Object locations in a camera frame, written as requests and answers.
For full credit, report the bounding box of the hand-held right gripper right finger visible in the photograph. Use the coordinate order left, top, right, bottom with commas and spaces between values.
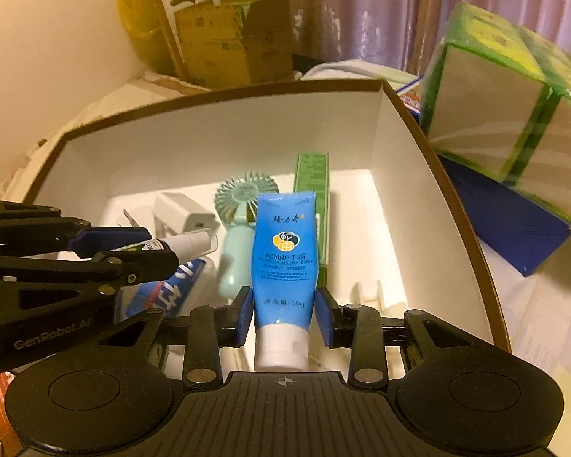
316, 286, 463, 388

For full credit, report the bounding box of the tan cardboard box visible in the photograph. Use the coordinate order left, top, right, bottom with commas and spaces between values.
173, 0, 294, 85

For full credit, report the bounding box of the yellow plastic bag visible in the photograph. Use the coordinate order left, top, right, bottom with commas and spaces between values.
116, 0, 192, 78

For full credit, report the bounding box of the purple patterned curtain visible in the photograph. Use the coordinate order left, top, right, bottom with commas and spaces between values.
265, 0, 571, 78

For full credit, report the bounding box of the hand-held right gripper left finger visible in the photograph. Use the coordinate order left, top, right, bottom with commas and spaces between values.
97, 286, 254, 388

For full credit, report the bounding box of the blue plastic case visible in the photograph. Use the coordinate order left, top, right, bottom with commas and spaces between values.
113, 256, 216, 325

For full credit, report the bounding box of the brown cardboard storage box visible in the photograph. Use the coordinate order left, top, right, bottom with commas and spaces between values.
21, 79, 513, 378

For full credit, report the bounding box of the blue hand cream tube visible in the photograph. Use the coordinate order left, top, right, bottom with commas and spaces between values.
250, 191, 321, 371

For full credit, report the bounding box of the white charger block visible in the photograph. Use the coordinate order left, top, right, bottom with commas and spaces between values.
153, 192, 218, 235

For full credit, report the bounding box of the green wrapped tissue pack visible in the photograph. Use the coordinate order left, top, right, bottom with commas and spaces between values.
418, 2, 571, 228

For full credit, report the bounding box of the slim green box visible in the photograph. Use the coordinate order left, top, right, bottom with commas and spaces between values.
292, 152, 332, 292

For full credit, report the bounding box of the small green white box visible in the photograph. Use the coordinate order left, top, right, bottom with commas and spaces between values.
142, 228, 219, 256

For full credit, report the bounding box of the white charger with prongs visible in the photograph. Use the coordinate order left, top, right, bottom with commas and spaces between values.
121, 206, 154, 230

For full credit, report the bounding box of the mint handheld fan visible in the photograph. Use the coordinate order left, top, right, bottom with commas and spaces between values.
214, 174, 279, 302

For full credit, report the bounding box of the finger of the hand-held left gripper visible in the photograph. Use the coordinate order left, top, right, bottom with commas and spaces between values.
0, 198, 153, 259
0, 250, 180, 330

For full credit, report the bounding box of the large blue box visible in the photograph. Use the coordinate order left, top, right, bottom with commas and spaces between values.
399, 75, 571, 278

